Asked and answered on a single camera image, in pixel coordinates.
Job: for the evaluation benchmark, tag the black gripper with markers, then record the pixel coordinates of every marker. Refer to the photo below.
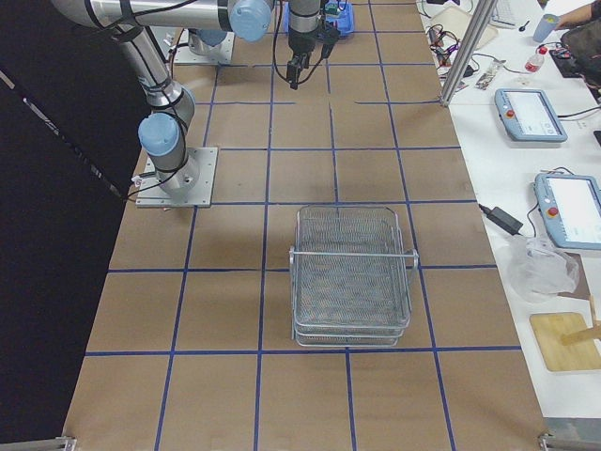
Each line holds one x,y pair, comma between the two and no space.
300,43

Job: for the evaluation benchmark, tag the blue plastic tray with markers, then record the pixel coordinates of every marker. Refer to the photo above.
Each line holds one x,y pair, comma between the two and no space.
340,14

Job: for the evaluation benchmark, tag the beige plastic tray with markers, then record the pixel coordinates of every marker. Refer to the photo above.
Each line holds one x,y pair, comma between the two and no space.
456,21

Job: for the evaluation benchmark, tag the upper teach pendant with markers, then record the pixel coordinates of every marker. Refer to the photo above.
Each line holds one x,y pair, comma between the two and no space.
528,116

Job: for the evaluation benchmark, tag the teach pendant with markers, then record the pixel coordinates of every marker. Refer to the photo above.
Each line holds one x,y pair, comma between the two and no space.
528,116
570,209

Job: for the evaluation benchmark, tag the plastic water bottle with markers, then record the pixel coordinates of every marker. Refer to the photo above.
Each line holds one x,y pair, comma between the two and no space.
536,61

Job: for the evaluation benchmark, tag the black power adapter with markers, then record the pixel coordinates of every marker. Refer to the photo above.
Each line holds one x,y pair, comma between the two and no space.
502,219

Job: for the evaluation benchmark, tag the blue plastic cup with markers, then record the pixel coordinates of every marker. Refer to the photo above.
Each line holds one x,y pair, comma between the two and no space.
546,25

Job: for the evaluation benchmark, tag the lower teach pendant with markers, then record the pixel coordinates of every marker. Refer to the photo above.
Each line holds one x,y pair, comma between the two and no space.
570,209

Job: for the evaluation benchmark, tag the clear plastic bag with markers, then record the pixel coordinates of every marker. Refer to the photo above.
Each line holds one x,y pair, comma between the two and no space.
538,270

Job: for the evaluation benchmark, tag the wooden cutting board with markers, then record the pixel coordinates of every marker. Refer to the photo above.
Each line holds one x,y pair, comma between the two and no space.
566,342

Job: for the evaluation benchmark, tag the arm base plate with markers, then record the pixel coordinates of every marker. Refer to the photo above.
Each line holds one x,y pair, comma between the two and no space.
191,186
206,47

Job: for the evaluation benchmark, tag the aluminium frame post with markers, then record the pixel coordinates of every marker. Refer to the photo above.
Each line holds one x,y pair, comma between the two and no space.
475,29

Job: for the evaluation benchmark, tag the silver wire mesh shelf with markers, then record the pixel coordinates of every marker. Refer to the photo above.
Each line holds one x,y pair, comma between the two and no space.
349,277

